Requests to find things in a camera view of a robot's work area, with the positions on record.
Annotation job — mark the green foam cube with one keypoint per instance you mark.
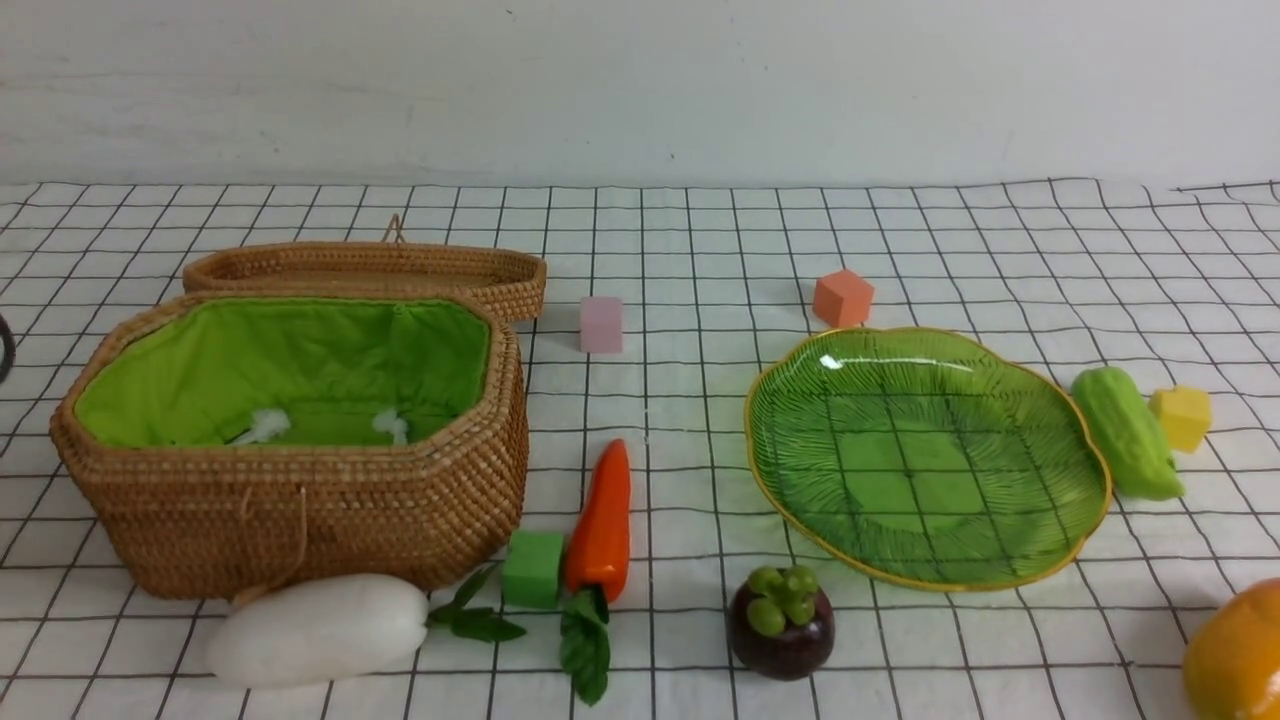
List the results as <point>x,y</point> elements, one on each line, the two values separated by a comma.
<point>531,573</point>

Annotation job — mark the green toy bitter gourd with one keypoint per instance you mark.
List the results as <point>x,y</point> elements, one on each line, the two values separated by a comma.
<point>1127,434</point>

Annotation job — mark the white toy radish green leaves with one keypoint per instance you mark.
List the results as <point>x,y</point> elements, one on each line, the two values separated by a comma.
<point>336,627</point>

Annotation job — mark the orange foam cube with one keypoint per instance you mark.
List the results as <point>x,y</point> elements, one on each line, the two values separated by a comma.
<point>843,299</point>

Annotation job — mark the woven wicker basket lid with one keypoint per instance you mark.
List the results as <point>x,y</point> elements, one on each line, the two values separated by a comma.
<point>510,283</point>

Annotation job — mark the woven wicker basket green lining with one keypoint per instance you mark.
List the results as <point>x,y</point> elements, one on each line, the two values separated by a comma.
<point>239,441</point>

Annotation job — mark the green glass leaf plate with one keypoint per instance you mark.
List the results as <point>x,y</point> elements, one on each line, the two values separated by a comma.
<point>921,458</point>

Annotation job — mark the purple toy mangosteen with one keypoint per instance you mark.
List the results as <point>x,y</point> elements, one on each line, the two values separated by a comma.
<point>780,623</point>

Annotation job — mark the orange toy carrot green leaves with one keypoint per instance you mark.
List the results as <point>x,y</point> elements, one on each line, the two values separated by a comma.
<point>595,574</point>

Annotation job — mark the pink foam cube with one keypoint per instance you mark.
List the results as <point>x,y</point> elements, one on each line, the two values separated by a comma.
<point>601,325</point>

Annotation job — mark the orange yellow toy mango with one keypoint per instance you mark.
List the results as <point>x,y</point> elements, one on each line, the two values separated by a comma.
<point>1231,667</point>

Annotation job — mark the yellow foam cube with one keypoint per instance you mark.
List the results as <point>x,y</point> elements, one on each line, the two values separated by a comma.
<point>1185,414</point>

